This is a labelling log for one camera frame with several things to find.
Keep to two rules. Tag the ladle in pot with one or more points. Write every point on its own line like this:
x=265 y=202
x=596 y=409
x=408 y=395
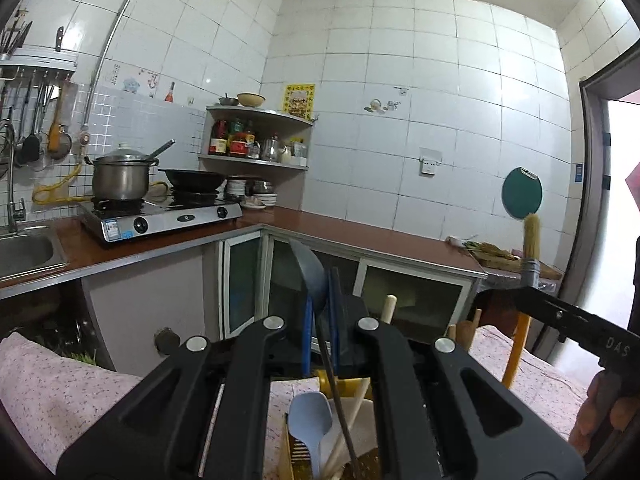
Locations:
x=160 y=149

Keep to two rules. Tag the wooden chopping board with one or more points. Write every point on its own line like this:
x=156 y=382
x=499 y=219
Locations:
x=500 y=262

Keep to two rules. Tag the person's right hand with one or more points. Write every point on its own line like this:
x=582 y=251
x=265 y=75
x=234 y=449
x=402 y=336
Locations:
x=582 y=430

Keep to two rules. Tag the white corner shelf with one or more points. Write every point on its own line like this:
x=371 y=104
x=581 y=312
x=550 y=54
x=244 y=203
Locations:
x=307 y=185

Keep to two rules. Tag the steel sink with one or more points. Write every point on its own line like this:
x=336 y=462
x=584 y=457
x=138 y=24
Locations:
x=25 y=255

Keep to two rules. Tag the wooden spatula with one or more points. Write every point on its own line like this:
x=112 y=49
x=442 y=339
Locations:
x=462 y=335

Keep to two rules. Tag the yellow wall poster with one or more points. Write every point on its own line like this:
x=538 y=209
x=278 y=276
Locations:
x=299 y=101

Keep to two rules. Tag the red sauce jar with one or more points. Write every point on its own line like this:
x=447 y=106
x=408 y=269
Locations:
x=240 y=145

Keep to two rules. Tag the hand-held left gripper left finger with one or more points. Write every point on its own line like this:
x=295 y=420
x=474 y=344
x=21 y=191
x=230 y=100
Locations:
x=305 y=340

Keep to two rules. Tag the beige bowl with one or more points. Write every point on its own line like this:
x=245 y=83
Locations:
x=251 y=100

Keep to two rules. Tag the red sauce bottle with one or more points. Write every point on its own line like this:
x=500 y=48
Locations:
x=217 y=142

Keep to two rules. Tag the small dark bowl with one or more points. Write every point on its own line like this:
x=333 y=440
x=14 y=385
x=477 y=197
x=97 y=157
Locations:
x=229 y=101

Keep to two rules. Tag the grey metal spoon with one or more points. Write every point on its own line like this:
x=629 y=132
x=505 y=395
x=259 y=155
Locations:
x=310 y=270

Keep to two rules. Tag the black hanging spatula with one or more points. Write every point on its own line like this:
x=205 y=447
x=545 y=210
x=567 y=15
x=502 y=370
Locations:
x=29 y=147

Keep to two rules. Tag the yellow plastic utensil holder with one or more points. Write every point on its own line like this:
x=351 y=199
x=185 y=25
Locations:
x=324 y=385

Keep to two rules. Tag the vegetable bundle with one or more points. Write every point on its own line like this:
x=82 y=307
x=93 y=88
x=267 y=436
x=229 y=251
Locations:
x=492 y=250

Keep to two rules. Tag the steel cooking pot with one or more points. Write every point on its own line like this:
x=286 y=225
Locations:
x=120 y=180

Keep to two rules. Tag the stack of dishes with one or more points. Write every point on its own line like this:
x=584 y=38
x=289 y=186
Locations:
x=250 y=195

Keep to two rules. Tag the small steel kettle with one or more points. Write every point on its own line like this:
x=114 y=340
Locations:
x=270 y=149

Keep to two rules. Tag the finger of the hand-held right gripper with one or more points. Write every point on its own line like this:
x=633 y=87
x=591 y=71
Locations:
x=547 y=315

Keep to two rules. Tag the kitchen counter with cabinets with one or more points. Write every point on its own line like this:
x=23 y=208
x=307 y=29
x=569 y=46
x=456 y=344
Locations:
x=350 y=230

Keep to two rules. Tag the light blue plastic spoon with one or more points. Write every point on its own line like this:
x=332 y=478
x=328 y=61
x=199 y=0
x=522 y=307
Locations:
x=310 y=415

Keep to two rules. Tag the pink floral tablecloth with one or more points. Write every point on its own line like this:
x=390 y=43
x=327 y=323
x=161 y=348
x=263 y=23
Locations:
x=50 y=385

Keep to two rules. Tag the wooden chopstick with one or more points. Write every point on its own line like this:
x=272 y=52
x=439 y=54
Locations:
x=355 y=407

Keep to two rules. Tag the steel kitchen faucet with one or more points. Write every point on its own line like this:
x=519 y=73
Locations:
x=11 y=210

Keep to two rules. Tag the steel wall pipe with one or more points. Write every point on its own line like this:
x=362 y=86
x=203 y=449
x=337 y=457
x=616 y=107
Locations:
x=102 y=55

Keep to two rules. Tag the dark door frame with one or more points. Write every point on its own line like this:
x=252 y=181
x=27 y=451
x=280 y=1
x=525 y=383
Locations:
x=590 y=185

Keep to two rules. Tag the steel gas stove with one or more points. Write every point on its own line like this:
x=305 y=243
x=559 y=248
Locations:
x=175 y=217

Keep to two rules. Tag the white wall socket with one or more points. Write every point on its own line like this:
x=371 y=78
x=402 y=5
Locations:
x=430 y=162

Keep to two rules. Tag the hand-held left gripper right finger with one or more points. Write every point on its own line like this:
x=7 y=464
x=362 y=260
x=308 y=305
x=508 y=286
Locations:
x=334 y=345

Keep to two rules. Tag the hanging steel strainer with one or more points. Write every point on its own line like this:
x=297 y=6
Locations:
x=60 y=142

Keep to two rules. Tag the chopstick in holder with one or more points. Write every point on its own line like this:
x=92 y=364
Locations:
x=389 y=307

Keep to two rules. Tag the round green cutting board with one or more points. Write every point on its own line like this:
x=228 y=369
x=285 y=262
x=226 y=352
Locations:
x=520 y=192

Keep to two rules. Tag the white wall utensil rack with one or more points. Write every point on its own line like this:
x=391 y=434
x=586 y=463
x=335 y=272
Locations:
x=40 y=60

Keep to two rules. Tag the black wok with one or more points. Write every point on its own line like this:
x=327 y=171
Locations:
x=192 y=177

